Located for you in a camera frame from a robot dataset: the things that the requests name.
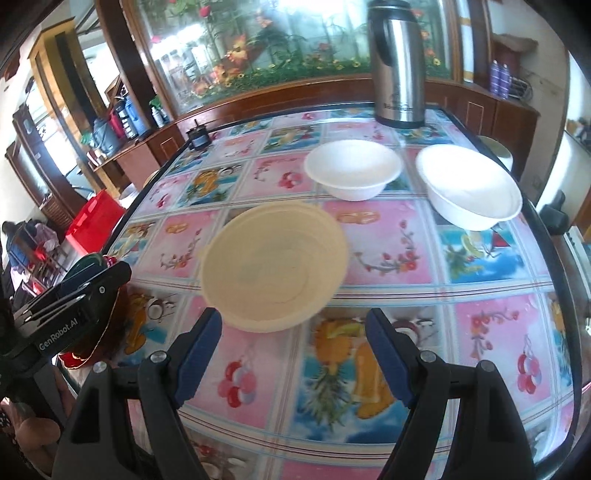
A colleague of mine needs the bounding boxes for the stainless steel thermos jug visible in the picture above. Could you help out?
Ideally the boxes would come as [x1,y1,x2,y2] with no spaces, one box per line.
[366,0,427,129]

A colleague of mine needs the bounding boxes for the green plastic basin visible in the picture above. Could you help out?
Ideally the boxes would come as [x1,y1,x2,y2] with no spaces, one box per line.
[65,253,110,289]

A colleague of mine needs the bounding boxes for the floral printed tablecloth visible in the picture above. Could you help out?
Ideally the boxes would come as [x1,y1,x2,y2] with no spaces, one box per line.
[99,105,583,480]

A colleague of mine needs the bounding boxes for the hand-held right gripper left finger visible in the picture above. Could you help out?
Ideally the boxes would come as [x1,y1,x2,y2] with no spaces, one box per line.
[54,307,224,480]

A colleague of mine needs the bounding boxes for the red plastic chair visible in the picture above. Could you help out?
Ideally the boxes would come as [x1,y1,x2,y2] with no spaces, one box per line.
[64,189,127,256]

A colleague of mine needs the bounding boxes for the white foam bowl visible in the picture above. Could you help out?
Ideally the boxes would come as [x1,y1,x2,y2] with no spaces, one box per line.
[303,140,403,202]
[414,143,524,232]

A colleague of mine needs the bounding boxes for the blue flask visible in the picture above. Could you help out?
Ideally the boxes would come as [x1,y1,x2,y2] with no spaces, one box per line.
[123,98,140,138]

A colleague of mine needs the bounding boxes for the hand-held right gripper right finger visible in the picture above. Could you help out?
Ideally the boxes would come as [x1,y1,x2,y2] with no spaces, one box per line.
[365,308,537,480]

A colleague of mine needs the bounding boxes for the person's left forearm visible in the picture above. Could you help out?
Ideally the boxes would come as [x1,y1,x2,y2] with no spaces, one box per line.
[0,401,64,478]

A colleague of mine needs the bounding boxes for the purple spray cans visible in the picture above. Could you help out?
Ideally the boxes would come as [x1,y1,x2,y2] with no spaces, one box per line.
[488,59,512,99]

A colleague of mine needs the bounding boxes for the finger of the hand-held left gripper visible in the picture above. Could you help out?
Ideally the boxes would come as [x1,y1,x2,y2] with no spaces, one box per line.
[59,260,134,329]

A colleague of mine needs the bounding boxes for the wooden cabinet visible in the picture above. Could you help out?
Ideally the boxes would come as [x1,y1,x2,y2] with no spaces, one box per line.
[425,78,541,178]

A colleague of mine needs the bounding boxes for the red glass plate with label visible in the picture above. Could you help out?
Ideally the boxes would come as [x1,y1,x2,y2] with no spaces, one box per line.
[59,256,136,371]

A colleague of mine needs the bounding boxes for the cream plastic bowl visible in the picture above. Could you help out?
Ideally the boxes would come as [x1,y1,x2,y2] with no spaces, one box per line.
[199,203,350,333]

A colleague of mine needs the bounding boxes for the small black jar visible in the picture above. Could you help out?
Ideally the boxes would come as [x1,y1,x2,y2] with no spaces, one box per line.
[185,120,212,150]

